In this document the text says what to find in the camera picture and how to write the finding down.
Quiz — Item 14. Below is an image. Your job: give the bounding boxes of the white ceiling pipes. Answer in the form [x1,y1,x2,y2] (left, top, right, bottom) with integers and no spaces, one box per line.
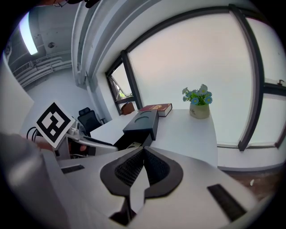
[10,51,72,88]

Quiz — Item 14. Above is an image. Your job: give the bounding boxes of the black office chair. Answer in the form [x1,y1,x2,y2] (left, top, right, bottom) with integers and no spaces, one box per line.
[77,107,106,137]

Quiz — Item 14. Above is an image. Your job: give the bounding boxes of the person's left forearm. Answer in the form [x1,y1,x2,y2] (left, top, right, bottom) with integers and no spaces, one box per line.
[0,133,67,229]

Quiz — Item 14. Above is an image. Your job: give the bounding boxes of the long ceiling light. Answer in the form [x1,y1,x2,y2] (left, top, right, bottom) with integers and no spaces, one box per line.
[18,12,38,55]

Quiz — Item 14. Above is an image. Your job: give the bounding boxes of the black cable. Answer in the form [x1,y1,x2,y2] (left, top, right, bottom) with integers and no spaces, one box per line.
[26,126,40,142]

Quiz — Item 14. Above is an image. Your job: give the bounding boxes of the brown leather bag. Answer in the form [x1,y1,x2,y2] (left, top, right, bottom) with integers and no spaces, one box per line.
[120,102,136,116]

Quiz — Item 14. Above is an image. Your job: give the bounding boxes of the dark window frame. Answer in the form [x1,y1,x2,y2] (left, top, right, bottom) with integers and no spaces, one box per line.
[105,4,286,153]

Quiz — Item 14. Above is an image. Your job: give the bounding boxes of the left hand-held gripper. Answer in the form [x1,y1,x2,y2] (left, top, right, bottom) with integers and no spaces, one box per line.
[35,102,119,160]

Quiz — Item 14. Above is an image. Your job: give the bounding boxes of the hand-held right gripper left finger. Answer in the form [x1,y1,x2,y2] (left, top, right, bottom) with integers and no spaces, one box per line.
[56,146,145,229]

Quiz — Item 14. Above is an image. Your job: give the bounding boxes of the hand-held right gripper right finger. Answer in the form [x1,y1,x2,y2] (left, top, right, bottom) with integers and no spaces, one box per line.
[133,146,258,229]

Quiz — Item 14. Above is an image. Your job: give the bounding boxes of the red hardcover book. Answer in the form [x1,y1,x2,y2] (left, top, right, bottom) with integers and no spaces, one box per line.
[138,103,173,118]

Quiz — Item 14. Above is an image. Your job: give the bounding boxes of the black storage box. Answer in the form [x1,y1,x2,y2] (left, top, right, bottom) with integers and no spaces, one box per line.
[113,109,160,150]

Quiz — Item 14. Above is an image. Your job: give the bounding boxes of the potted blue and white flowers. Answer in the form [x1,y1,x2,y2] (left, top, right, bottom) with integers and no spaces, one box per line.
[181,84,213,120]

